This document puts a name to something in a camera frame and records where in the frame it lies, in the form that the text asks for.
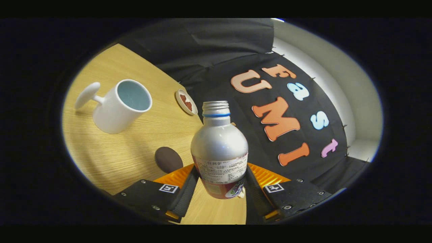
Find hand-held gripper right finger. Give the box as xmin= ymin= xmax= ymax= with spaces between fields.
xmin=245 ymin=163 xmax=333 ymax=224

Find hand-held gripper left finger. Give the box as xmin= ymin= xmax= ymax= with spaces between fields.
xmin=113 ymin=164 xmax=200 ymax=223

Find black backdrop cloth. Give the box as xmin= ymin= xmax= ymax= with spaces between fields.
xmin=118 ymin=19 xmax=370 ymax=225

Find dark brown round coaster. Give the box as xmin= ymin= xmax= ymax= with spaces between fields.
xmin=155 ymin=146 xmax=184 ymax=173

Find silver juice bottle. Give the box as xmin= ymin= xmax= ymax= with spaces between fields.
xmin=191 ymin=101 xmax=249 ymax=199

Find small white plate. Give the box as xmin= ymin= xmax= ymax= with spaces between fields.
xmin=175 ymin=89 xmax=198 ymax=115

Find wooden table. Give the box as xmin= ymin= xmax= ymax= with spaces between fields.
xmin=62 ymin=44 xmax=247 ymax=225

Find white cup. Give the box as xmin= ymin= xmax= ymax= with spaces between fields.
xmin=74 ymin=79 xmax=153 ymax=134

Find reddish brown food pieces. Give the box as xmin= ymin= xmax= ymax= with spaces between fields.
xmin=180 ymin=94 xmax=193 ymax=112

